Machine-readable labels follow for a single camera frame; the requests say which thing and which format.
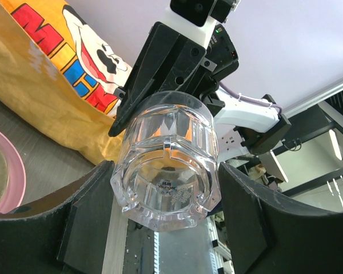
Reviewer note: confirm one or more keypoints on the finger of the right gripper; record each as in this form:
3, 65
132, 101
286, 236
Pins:
179, 71
150, 70

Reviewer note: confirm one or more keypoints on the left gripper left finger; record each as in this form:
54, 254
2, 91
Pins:
63, 232

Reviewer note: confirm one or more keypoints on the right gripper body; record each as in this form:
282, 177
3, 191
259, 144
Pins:
219, 61

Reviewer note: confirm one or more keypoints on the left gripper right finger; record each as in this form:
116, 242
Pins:
269, 232

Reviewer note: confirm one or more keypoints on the pink plate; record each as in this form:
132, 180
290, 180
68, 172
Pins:
15, 191

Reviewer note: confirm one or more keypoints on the clear glass cup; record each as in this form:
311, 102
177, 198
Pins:
166, 175

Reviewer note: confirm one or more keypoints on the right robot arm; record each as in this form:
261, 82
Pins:
244, 125

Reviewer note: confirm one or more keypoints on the orange cartoon pillow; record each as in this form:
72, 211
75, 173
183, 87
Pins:
60, 76

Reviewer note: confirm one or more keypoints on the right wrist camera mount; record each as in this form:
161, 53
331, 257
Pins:
196, 19

